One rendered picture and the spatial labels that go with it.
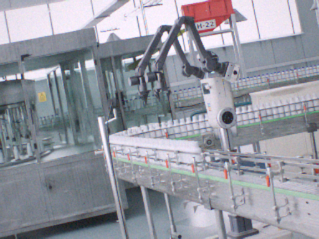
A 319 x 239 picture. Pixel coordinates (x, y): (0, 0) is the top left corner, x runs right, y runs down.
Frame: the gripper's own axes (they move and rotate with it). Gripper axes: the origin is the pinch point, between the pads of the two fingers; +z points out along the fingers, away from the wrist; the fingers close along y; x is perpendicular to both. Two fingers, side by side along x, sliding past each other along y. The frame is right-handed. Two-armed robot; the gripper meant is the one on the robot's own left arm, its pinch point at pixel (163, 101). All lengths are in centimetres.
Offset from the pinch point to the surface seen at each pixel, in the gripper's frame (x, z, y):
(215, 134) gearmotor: 133, 40, 85
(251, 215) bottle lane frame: -163, 57, -18
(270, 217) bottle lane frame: -183, 56, -18
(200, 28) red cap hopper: 615, -104, 278
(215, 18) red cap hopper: 604, -116, 304
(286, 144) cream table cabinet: 330, 88, 257
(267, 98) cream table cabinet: 334, 23, 242
